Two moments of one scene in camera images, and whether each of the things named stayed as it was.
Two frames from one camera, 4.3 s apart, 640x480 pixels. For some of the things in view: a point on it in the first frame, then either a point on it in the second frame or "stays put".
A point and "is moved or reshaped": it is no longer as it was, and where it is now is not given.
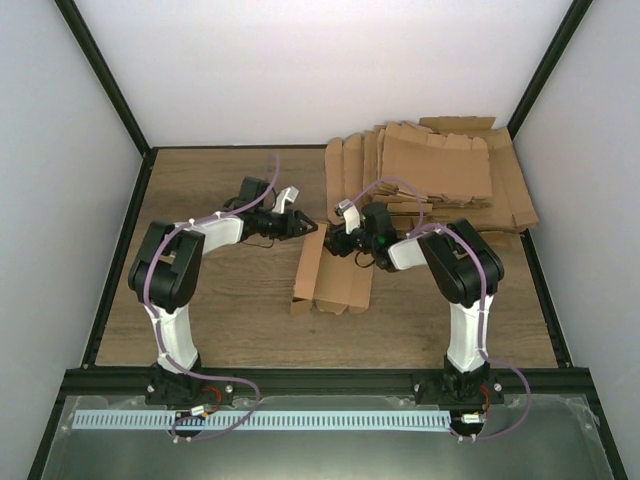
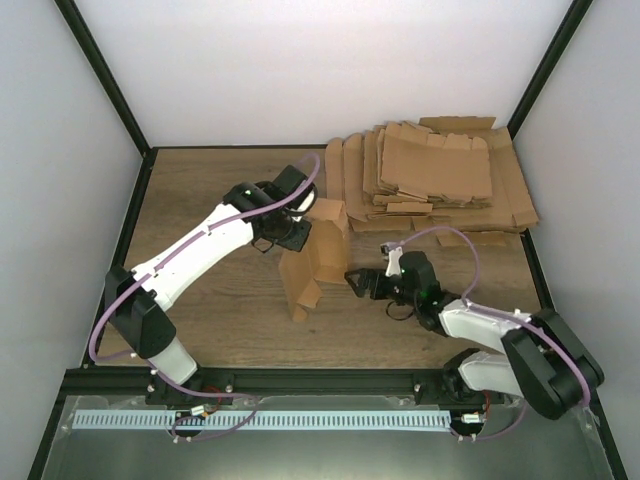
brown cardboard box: [331, 282] is moved or reshaped
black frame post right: [566, 29] stays put
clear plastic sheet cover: [529, 437] stays put
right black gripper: [339, 241] to [367, 274]
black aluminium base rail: [327, 381] stays put
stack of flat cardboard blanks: [434, 172] stays put
